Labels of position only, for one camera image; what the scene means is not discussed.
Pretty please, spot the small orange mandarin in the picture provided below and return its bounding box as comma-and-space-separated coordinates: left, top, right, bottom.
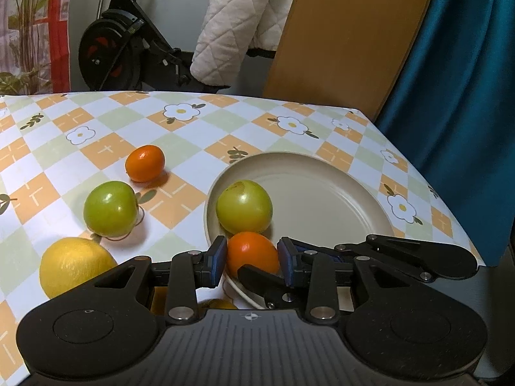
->
125, 145, 166, 183
226, 231, 281, 279

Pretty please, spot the white quilted jacket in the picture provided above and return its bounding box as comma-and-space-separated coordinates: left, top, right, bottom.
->
190, 0, 302, 87

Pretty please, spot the printed backdrop cloth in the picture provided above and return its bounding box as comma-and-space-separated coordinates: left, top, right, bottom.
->
0, 0, 72, 96

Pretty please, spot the round wooden board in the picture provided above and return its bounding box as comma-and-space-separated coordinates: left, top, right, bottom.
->
261, 0, 443, 123

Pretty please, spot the small yellow-brown fruit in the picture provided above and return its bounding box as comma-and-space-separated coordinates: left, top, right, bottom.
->
199, 298, 239, 311

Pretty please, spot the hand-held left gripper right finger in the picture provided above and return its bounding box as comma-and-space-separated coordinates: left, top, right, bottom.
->
277, 236, 408, 326

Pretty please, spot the beige round plate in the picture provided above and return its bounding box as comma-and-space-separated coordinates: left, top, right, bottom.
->
203, 152, 395, 310

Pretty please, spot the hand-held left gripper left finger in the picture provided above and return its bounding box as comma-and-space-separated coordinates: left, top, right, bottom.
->
94, 235, 228, 323

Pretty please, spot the checkered floral tablecloth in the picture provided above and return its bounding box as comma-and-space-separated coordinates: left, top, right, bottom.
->
0, 90, 487, 386

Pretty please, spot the green jujube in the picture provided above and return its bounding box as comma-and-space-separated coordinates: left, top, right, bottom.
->
83, 181, 139, 238
216, 179, 273, 234

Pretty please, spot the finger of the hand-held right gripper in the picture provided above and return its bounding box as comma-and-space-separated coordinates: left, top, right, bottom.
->
237, 264, 312, 309
292, 234, 448, 283

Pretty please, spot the white rounded panel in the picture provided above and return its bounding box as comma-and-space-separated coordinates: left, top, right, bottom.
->
151, 0, 218, 55

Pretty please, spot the black exercise bike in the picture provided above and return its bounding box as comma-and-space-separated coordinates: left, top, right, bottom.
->
78, 0, 278, 93

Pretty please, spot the yellow lemon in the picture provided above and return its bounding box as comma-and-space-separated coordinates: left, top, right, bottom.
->
39, 237, 118, 300

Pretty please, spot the teal curtain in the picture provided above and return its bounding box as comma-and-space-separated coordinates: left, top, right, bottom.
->
374, 0, 515, 268

